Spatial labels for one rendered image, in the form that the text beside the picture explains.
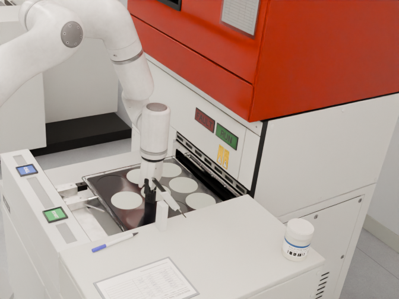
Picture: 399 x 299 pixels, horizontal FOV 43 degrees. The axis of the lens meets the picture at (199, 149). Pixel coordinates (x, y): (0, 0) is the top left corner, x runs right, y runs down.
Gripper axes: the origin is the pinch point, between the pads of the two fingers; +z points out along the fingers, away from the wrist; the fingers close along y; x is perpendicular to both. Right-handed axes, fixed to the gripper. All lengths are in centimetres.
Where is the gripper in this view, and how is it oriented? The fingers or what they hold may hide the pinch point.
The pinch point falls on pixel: (150, 196)
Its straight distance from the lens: 163.0
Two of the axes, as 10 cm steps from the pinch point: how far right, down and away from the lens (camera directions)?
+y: -2.5, 4.4, -8.6
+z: -1.0, 8.7, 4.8
